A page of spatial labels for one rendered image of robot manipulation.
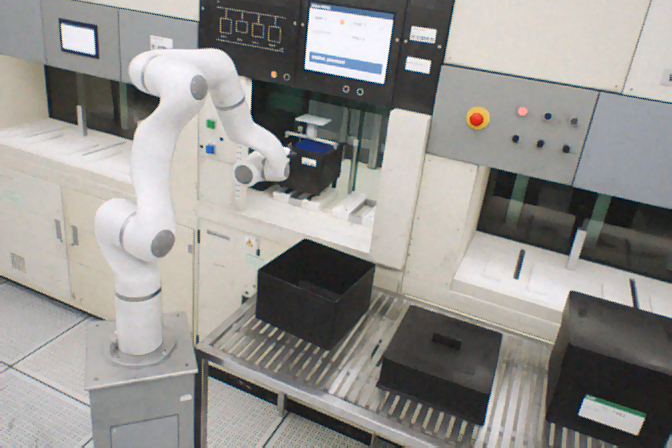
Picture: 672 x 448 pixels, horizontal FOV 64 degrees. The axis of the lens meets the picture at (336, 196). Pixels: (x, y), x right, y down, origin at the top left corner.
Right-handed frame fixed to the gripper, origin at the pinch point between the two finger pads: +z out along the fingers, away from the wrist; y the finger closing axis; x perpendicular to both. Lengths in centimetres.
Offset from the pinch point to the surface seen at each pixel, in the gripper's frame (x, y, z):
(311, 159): -10.2, 4.1, 21.5
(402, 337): -33, 57, -44
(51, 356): -119, -101, -12
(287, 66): 27.9, -1.4, 2.0
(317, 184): -19.9, 7.8, 21.1
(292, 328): -40, 24, -44
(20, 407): -119, -90, -41
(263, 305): -37, 13, -42
